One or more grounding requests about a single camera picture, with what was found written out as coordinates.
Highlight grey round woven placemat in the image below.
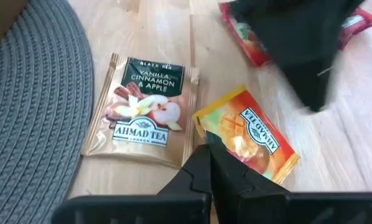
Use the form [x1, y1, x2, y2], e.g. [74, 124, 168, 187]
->
[0, 0, 95, 224]

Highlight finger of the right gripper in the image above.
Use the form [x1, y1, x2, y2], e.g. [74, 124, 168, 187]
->
[297, 0, 366, 111]
[229, 0, 316, 111]

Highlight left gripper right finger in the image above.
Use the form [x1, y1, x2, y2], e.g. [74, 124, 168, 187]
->
[210, 144, 372, 224]

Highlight orange mango tea bag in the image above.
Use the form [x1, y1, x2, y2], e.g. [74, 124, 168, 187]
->
[191, 83, 301, 185]

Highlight red strawberry tea bag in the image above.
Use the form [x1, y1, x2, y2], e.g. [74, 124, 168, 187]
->
[218, 1, 272, 68]
[337, 7, 372, 51]

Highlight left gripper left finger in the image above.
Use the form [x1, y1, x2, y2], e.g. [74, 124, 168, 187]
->
[50, 144, 212, 224]

